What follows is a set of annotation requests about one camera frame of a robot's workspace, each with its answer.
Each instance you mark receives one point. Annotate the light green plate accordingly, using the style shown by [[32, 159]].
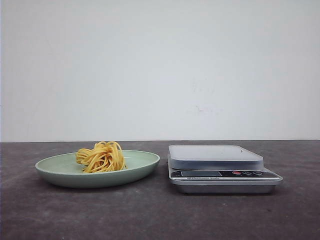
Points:
[[62, 170]]

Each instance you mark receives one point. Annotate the silver digital kitchen scale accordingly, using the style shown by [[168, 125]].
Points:
[[219, 169]]

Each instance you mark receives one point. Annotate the yellow vermicelli noodle bundle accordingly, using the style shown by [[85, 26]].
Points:
[[103, 157]]

